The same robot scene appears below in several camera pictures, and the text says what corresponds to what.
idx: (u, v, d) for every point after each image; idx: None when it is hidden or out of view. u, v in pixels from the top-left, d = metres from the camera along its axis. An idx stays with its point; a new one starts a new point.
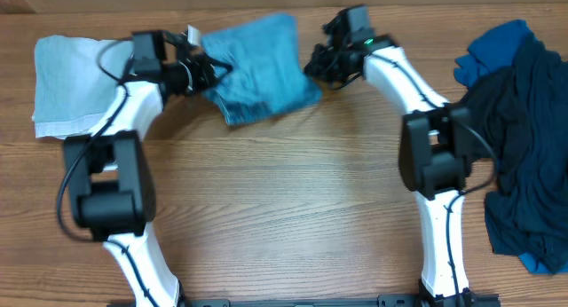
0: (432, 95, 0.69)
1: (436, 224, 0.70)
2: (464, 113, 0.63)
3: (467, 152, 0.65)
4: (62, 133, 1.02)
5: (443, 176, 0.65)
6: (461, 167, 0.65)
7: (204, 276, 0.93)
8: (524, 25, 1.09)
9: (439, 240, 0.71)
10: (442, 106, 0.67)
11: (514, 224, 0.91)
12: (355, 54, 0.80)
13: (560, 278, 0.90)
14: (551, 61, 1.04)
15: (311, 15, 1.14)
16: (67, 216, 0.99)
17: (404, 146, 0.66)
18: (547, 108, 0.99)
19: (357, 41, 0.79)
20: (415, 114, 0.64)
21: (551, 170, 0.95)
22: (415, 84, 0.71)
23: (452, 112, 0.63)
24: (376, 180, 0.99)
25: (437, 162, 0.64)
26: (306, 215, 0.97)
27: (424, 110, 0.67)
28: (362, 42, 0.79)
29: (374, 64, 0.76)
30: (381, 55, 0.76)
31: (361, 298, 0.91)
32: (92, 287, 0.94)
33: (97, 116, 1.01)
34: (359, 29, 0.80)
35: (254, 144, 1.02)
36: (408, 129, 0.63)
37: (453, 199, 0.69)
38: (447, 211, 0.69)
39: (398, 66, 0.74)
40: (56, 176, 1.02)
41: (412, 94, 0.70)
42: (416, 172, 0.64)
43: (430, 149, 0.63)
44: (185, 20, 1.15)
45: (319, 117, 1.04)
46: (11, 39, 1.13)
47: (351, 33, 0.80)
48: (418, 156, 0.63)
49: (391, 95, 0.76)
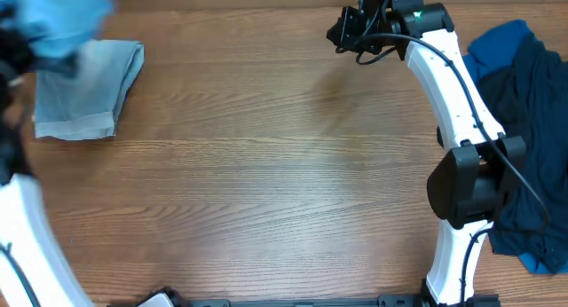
0: (486, 118, 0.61)
1: (455, 246, 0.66)
2: (520, 151, 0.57)
3: (509, 188, 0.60)
4: (60, 132, 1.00)
5: (477, 210, 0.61)
6: (497, 203, 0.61)
7: (204, 276, 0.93)
8: (524, 25, 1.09)
9: (454, 260, 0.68)
10: (496, 139, 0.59)
11: (514, 224, 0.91)
12: (397, 23, 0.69)
13: (561, 278, 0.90)
14: (552, 60, 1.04)
15: (311, 15, 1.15)
16: (67, 215, 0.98)
17: (444, 175, 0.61)
18: (547, 108, 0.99)
19: (401, 7, 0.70)
20: (468, 147, 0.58)
21: (551, 170, 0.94)
22: (469, 99, 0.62)
23: (507, 149, 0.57)
24: (376, 180, 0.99)
25: (475, 195, 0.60)
26: (306, 215, 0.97)
27: (474, 140, 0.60)
28: (406, 8, 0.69)
29: (421, 51, 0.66)
30: (427, 41, 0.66)
31: (362, 298, 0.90)
32: (91, 287, 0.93)
33: (97, 116, 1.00)
34: None
35: (254, 144, 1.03)
36: (456, 166, 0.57)
37: (481, 229, 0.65)
38: (472, 240, 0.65)
39: (451, 66, 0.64)
40: (56, 176, 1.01)
41: (463, 110, 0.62)
42: (453, 202, 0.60)
43: (472, 185, 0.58)
44: (185, 19, 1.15)
45: (319, 117, 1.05)
46: None
47: None
48: (461, 188, 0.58)
49: (432, 91, 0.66)
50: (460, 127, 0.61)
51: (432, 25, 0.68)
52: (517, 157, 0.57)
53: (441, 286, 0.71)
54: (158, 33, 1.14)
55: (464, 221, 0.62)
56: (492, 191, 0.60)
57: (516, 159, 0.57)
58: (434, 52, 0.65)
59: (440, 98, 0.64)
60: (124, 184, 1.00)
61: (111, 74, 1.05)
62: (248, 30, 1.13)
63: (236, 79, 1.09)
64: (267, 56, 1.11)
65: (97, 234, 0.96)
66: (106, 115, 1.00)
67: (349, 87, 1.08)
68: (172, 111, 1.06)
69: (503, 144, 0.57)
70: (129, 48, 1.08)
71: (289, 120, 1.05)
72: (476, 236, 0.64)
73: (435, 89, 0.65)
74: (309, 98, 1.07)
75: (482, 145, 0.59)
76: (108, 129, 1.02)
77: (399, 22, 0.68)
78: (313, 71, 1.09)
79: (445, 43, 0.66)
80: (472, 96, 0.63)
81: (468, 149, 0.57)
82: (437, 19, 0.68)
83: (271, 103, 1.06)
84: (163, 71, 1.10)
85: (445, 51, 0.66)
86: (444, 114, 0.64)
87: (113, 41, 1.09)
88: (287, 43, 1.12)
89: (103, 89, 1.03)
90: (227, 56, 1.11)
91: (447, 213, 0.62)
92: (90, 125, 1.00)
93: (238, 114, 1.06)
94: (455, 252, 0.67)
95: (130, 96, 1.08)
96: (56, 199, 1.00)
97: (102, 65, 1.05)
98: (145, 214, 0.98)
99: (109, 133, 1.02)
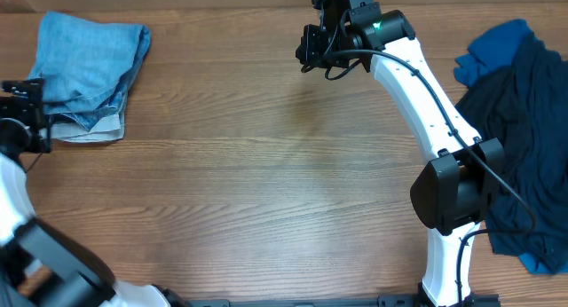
0: (460, 124, 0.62)
1: (447, 249, 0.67)
2: (497, 154, 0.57)
3: (493, 190, 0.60)
4: (68, 135, 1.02)
5: (463, 213, 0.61)
6: (484, 204, 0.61)
7: (204, 276, 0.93)
8: (524, 24, 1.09)
9: (450, 263, 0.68)
10: (475, 142, 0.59)
11: (513, 224, 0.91)
12: (358, 37, 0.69)
13: (561, 278, 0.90)
14: (552, 60, 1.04)
15: (311, 14, 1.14)
16: (67, 215, 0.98)
17: (425, 184, 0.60)
18: (547, 108, 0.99)
19: (359, 21, 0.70)
20: (445, 156, 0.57)
21: (551, 170, 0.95)
22: (440, 107, 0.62)
23: (486, 154, 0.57)
24: (376, 180, 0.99)
25: (459, 200, 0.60)
26: (306, 215, 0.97)
27: (453, 149, 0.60)
28: (363, 20, 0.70)
29: (386, 64, 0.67)
30: (390, 52, 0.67)
31: (362, 298, 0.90)
32: None
33: (105, 122, 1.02)
34: (359, 10, 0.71)
35: (254, 143, 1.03)
36: (437, 177, 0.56)
37: (469, 230, 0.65)
38: (462, 242, 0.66)
39: (417, 75, 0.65)
40: (57, 176, 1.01)
41: (437, 120, 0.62)
42: (440, 211, 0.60)
43: (456, 192, 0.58)
44: (185, 19, 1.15)
45: (319, 115, 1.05)
46: (12, 38, 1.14)
47: (352, 11, 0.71)
48: (445, 197, 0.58)
49: (404, 102, 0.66)
50: (436, 137, 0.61)
51: (392, 35, 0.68)
52: (496, 159, 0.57)
53: (437, 288, 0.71)
54: (158, 32, 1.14)
55: (453, 226, 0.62)
56: (475, 194, 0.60)
57: (494, 161, 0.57)
58: (400, 64, 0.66)
59: (412, 108, 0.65)
60: (124, 184, 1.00)
61: (115, 65, 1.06)
62: (248, 30, 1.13)
63: (236, 78, 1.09)
64: (267, 56, 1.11)
65: (98, 235, 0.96)
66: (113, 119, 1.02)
67: (348, 86, 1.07)
68: (172, 111, 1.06)
69: (480, 147, 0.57)
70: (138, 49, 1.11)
71: (288, 120, 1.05)
72: (465, 239, 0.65)
73: (405, 100, 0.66)
74: (309, 97, 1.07)
75: (460, 153, 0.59)
76: (117, 130, 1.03)
77: (359, 35, 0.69)
78: (313, 71, 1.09)
79: (408, 53, 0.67)
80: (443, 104, 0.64)
81: (445, 159, 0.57)
82: (396, 27, 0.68)
83: (271, 103, 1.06)
84: (163, 70, 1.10)
85: (410, 60, 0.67)
86: (419, 125, 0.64)
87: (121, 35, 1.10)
88: (286, 43, 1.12)
89: (105, 79, 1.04)
90: (227, 56, 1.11)
91: (436, 222, 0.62)
92: (96, 129, 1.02)
93: (238, 114, 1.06)
94: (449, 255, 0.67)
95: (130, 95, 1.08)
96: (56, 199, 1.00)
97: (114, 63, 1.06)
98: (145, 214, 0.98)
99: (118, 135, 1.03)
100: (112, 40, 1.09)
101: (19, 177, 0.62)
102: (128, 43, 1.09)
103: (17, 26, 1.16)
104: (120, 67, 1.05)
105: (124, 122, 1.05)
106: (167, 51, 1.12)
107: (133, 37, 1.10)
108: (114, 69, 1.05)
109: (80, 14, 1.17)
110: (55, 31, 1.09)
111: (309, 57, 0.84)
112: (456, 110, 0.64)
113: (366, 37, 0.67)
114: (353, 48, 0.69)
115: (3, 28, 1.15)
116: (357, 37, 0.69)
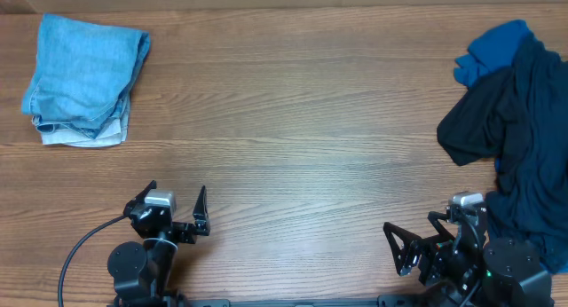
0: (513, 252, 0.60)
1: None
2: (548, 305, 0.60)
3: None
4: (68, 140, 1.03)
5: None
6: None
7: (204, 276, 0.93)
8: (524, 24, 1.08)
9: None
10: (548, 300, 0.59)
11: (514, 224, 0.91)
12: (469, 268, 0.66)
13: (561, 278, 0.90)
14: (552, 60, 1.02)
15: (311, 15, 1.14)
16: (67, 215, 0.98)
17: None
18: (547, 108, 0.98)
19: (500, 263, 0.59)
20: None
21: (551, 170, 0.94)
22: (509, 254, 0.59)
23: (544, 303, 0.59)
24: (376, 180, 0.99)
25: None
26: (306, 215, 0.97)
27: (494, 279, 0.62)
28: (503, 258, 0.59)
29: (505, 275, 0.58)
30: (516, 256, 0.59)
31: (362, 298, 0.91)
32: (92, 287, 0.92)
33: (106, 125, 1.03)
34: (507, 267, 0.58)
35: (253, 144, 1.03)
36: None
37: None
38: None
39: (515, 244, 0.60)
40: (56, 176, 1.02)
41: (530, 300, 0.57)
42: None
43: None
44: (185, 19, 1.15)
45: (319, 116, 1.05)
46: (12, 39, 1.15)
47: (501, 258, 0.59)
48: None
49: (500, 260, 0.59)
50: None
51: (538, 296, 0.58)
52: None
53: None
54: (158, 32, 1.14)
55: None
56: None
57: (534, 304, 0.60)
58: (515, 266, 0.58)
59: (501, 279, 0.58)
60: (124, 184, 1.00)
61: (114, 77, 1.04)
62: (248, 31, 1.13)
63: (236, 78, 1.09)
64: (267, 56, 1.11)
65: (98, 235, 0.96)
66: (114, 123, 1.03)
67: (349, 87, 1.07)
68: (172, 111, 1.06)
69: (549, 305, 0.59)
70: (140, 52, 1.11)
71: (289, 119, 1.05)
72: None
73: (496, 251, 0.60)
74: (309, 98, 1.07)
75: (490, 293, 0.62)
76: (120, 133, 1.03)
77: (475, 275, 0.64)
78: (312, 71, 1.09)
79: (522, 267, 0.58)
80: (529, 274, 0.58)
81: None
82: (536, 267, 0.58)
83: (271, 103, 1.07)
84: (163, 71, 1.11)
85: (529, 260, 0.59)
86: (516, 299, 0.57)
87: (121, 38, 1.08)
88: (287, 43, 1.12)
89: (106, 88, 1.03)
90: (228, 57, 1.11)
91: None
92: (100, 134, 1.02)
93: (238, 114, 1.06)
94: None
95: (131, 96, 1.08)
96: (57, 199, 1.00)
97: (112, 68, 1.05)
98: None
99: (122, 138, 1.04)
100: (110, 49, 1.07)
101: (130, 272, 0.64)
102: (127, 52, 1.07)
103: (17, 27, 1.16)
104: (120, 80, 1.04)
105: (127, 125, 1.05)
106: (167, 51, 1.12)
107: (131, 46, 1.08)
108: (113, 82, 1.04)
109: (79, 15, 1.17)
110: (51, 35, 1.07)
111: (416, 263, 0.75)
112: (500, 248, 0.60)
113: (506, 285, 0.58)
114: (484, 287, 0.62)
115: (3, 29, 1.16)
116: (479, 288, 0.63)
